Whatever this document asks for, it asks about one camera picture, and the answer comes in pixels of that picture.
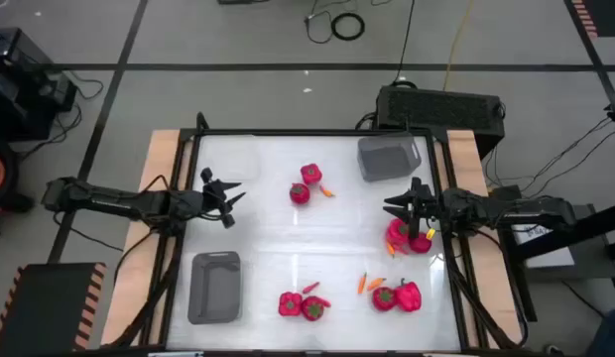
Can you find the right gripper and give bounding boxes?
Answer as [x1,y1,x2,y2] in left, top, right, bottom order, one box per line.
[383,177,447,240]

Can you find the yellow hanging cable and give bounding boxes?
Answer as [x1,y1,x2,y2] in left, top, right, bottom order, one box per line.
[441,0,475,91]

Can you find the person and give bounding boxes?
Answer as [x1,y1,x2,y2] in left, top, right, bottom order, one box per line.
[582,306,615,357]

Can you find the coiled black cable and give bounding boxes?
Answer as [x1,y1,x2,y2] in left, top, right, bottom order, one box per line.
[329,12,366,43]

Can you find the black hanging cable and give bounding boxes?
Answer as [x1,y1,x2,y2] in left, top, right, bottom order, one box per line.
[391,0,417,85]

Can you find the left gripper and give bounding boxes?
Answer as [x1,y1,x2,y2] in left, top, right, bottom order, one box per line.
[189,167,247,230]

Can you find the clear plastic basket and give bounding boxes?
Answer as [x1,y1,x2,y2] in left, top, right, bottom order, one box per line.
[197,137,263,184]

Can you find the black equipment stack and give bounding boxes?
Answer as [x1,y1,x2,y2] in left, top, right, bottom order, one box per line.
[0,27,78,143]

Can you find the black mat with striped edge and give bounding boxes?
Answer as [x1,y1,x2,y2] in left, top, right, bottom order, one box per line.
[569,0,615,40]
[0,261,108,357]

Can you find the grey plastic bin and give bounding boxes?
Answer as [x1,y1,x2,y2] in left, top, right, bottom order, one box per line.
[186,250,243,326]

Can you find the black metal table frame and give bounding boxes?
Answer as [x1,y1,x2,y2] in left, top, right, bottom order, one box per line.
[103,111,530,357]

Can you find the black stand frame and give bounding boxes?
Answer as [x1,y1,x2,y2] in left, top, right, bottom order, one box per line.
[495,200,615,323]

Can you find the dark grey plastic basket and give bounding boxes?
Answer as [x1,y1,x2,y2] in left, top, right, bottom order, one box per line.
[356,132,423,183]

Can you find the black perforated equipment case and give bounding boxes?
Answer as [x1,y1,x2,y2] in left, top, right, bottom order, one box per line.
[375,84,507,161]

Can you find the white paper sheet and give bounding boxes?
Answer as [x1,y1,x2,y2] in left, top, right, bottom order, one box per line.
[510,222,576,269]

